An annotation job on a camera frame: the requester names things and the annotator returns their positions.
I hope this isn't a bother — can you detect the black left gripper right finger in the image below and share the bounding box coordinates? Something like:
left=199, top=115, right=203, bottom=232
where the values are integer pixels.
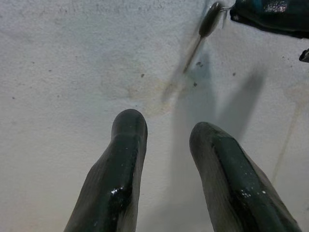
left=189, top=121, right=302, bottom=232

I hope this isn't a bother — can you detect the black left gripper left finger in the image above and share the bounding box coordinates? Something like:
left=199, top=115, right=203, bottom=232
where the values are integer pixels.
left=63, top=108, right=148, bottom=232

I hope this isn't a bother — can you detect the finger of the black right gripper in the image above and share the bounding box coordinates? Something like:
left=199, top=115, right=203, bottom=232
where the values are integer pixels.
left=229, top=0, right=309, bottom=39
left=298, top=47, right=309, bottom=63

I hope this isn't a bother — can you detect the black headed key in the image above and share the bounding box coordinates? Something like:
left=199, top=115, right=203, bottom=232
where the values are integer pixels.
left=160, top=1, right=232, bottom=102

